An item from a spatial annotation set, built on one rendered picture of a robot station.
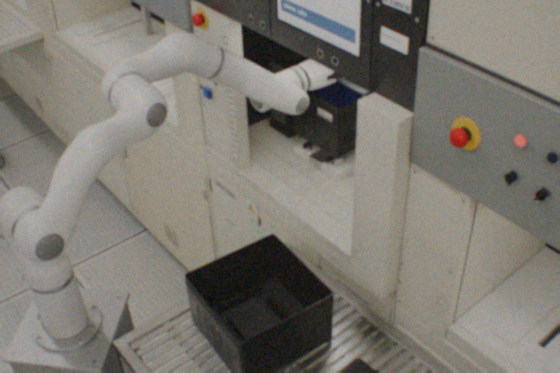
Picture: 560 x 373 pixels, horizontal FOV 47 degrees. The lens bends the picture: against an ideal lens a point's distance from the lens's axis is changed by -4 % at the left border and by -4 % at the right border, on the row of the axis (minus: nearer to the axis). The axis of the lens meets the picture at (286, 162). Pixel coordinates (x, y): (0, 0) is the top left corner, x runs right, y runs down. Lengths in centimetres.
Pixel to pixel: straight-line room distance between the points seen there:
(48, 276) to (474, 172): 103
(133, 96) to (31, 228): 38
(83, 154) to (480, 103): 89
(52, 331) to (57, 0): 188
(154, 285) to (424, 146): 186
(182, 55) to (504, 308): 101
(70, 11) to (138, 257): 122
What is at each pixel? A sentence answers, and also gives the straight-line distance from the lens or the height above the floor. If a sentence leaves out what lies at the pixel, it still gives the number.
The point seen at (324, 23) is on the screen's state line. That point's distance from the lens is 154.
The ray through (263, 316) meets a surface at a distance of 183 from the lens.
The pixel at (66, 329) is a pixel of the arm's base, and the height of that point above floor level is 81.
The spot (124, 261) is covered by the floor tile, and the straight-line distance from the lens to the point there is 318.
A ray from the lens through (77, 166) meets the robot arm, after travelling 160.
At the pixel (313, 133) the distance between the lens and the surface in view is 209.
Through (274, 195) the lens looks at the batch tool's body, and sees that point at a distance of 204.
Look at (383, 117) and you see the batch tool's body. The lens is 142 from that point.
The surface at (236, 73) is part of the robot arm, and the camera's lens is 173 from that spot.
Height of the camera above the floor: 214
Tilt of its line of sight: 36 degrees down
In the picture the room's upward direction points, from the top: 2 degrees counter-clockwise
